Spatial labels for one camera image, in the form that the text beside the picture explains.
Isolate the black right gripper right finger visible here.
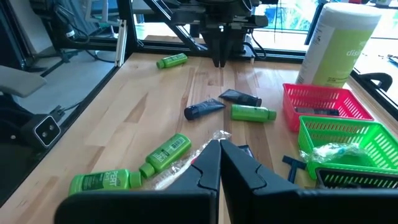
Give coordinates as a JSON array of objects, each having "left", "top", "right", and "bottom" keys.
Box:
[{"left": 220, "top": 139, "right": 398, "bottom": 224}]

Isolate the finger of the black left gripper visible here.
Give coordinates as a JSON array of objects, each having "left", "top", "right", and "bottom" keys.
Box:
[
  {"left": 221, "top": 30, "right": 233, "bottom": 68},
  {"left": 210, "top": 30, "right": 222, "bottom": 68}
]

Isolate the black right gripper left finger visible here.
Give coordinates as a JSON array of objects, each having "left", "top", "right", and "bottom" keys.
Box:
[{"left": 53, "top": 139, "right": 222, "bottom": 224}]

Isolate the blue toothbrush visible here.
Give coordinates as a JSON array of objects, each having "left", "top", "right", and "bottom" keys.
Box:
[{"left": 298, "top": 142, "right": 369, "bottom": 164}]

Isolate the green shampoo bottle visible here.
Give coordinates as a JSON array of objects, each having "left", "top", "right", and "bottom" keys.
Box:
[
  {"left": 230, "top": 103, "right": 277, "bottom": 123},
  {"left": 138, "top": 133, "right": 192, "bottom": 180},
  {"left": 155, "top": 52, "right": 189, "bottom": 70},
  {"left": 68, "top": 169, "right": 143, "bottom": 196}
]

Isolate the dark blue shave tube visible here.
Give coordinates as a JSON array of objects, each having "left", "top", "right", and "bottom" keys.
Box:
[
  {"left": 218, "top": 88, "right": 263, "bottom": 108},
  {"left": 294, "top": 106, "right": 341, "bottom": 117},
  {"left": 183, "top": 98, "right": 226, "bottom": 121}
]

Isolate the black stick item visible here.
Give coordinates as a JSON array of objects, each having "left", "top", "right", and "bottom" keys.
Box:
[{"left": 281, "top": 154, "right": 307, "bottom": 184}]

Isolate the black plastic basket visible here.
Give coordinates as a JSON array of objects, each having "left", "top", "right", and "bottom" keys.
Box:
[{"left": 314, "top": 167, "right": 398, "bottom": 190}]

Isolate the wrapped red toothbrush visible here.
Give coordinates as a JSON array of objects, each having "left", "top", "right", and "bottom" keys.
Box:
[{"left": 141, "top": 129, "right": 233, "bottom": 191}]

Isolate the green plastic basket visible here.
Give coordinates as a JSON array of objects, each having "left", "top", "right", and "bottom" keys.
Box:
[{"left": 297, "top": 115, "right": 398, "bottom": 180}]

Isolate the purple packet centre right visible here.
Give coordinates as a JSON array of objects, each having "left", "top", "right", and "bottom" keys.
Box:
[{"left": 238, "top": 144, "right": 255, "bottom": 159}]

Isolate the red plastic basket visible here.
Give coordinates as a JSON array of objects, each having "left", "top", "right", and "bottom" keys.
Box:
[{"left": 282, "top": 82, "right": 375, "bottom": 133}]

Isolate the white green wipes canister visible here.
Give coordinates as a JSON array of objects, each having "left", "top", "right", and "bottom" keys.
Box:
[{"left": 295, "top": 2, "right": 382, "bottom": 88}]

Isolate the black chair backrest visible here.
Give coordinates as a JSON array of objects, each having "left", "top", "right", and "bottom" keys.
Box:
[{"left": 357, "top": 72, "right": 394, "bottom": 93}]

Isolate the grey chair seat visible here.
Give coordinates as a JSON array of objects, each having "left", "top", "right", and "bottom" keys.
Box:
[{"left": 0, "top": 64, "right": 48, "bottom": 99}]

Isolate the silver aluminium bracket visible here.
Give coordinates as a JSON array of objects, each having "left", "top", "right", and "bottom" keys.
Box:
[{"left": 114, "top": 19, "right": 128, "bottom": 68}]

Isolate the black table-level camera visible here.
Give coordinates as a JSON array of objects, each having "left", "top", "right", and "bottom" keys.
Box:
[{"left": 21, "top": 112, "right": 62, "bottom": 149}]

